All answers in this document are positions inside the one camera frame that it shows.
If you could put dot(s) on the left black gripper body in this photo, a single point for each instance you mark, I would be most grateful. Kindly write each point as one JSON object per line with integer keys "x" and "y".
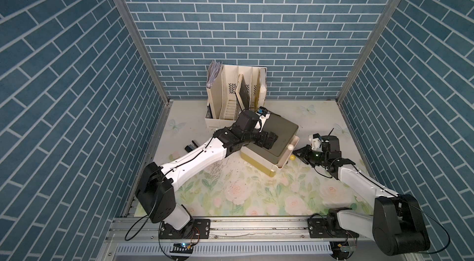
{"x": 259, "y": 140}

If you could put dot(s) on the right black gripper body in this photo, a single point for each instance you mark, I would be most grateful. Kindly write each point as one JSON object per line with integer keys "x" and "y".
{"x": 313, "y": 157}

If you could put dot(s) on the white drawer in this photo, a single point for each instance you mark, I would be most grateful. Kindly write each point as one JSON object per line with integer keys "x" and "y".
{"x": 287, "y": 151}

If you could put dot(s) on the olive drawer cabinet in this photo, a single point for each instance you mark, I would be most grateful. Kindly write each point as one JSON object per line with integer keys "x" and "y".
{"x": 271, "y": 154}

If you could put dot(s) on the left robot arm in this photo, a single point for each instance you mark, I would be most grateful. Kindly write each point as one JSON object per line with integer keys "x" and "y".
{"x": 158, "y": 183}

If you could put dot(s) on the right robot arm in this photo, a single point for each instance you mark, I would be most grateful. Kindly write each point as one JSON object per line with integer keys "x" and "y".
{"x": 396, "y": 226}

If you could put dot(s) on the white file organizer rack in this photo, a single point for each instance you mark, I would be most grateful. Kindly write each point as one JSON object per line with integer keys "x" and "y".
{"x": 233, "y": 91}

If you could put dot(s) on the floral table mat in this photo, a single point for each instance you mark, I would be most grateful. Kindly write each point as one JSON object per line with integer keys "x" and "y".
{"x": 233, "y": 187}

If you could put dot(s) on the purple paper folder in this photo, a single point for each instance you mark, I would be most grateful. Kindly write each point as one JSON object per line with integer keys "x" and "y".
{"x": 212, "y": 73}

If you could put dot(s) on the right green circuit board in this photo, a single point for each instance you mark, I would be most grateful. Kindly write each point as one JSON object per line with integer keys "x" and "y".
{"x": 341, "y": 251}

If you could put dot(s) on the green circuit board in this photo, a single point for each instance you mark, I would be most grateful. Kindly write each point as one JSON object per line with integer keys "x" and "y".
{"x": 341, "y": 251}
{"x": 182, "y": 248}

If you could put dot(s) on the left green circuit board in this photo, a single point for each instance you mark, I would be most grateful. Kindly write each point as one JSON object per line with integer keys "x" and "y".
{"x": 182, "y": 248}

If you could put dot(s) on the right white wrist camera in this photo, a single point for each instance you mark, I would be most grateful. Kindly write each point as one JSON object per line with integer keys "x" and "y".
{"x": 316, "y": 142}

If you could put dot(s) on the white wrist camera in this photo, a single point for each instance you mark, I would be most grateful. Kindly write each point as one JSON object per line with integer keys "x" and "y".
{"x": 316, "y": 142}
{"x": 263, "y": 114}

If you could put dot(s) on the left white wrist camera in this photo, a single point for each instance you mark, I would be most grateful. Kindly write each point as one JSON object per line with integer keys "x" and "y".
{"x": 263, "y": 114}

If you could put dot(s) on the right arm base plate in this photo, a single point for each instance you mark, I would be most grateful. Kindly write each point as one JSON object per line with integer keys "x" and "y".
{"x": 319, "y": 228}

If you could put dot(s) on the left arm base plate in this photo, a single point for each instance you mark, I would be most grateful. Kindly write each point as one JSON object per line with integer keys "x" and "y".
{"x": 196, "y": 229}

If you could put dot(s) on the aluminium mounting rail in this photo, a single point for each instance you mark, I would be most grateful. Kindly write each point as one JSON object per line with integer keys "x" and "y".
{"x": 236, "y": 239}

